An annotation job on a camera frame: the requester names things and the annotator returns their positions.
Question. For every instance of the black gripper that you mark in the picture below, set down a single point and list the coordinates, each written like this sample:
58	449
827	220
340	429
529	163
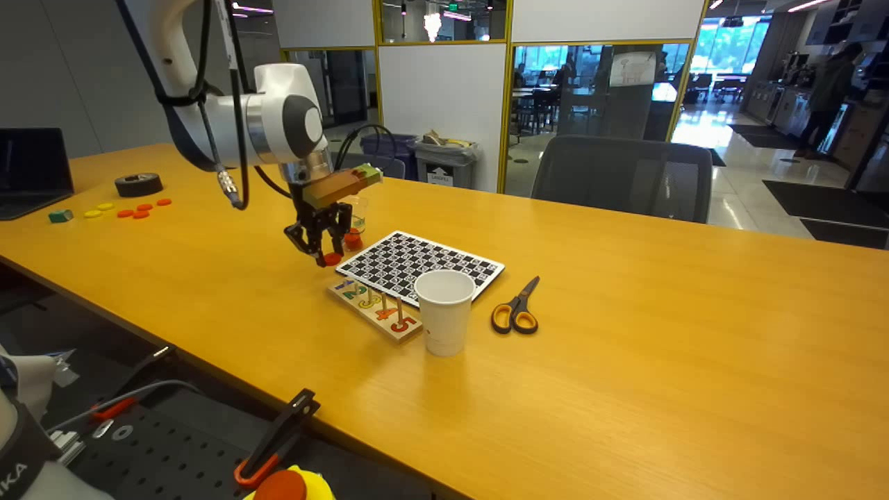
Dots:
313	224

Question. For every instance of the orange disc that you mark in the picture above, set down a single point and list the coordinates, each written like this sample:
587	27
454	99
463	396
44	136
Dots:
331	260
354	239

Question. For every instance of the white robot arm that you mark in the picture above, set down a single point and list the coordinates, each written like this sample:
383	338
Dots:
227	121

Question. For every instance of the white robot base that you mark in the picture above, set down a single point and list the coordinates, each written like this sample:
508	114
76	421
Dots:
37	463

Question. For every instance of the checkered marker board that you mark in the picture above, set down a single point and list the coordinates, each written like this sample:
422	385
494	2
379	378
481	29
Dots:
400	260

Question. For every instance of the wooden number puzzle board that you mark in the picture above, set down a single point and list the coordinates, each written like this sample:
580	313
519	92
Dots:
379	308

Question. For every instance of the white paper cup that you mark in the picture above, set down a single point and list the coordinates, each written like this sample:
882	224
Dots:
447	300

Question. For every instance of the black orange clamp tool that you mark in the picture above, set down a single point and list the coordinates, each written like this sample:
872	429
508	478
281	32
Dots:
277	442

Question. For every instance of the yellow emergency stop button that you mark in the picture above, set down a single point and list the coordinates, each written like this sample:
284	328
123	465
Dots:
294	483

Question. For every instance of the green block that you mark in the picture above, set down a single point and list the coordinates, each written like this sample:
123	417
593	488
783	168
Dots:
58	218

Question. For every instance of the black laptop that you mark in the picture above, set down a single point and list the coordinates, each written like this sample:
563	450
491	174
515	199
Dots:
34	170

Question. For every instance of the grey office chair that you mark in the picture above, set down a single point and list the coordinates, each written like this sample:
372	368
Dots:
634	177

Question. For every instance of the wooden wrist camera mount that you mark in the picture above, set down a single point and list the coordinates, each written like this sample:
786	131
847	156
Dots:
340	183

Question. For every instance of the orange handled scissors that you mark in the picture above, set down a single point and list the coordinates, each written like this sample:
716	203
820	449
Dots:
515	315

